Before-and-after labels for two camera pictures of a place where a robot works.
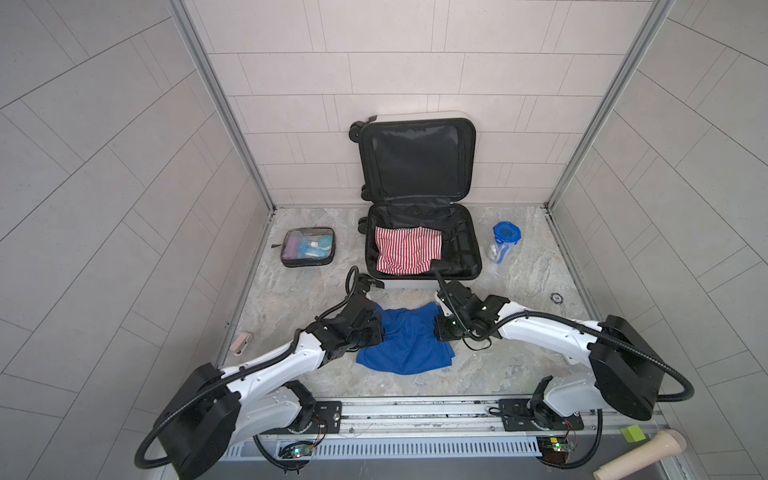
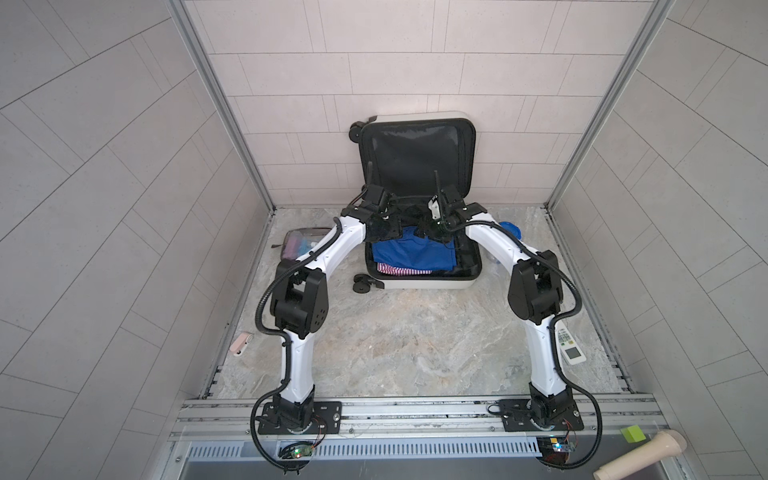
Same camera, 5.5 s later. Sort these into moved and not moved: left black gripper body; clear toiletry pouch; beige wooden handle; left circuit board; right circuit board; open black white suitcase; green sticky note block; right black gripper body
Moved: left black gripper body; right black gripper body
Not moved: open black white suitcase; left circuit board; right circuit board; green sticky note block; clear toiletry pouch; beige wooden handle
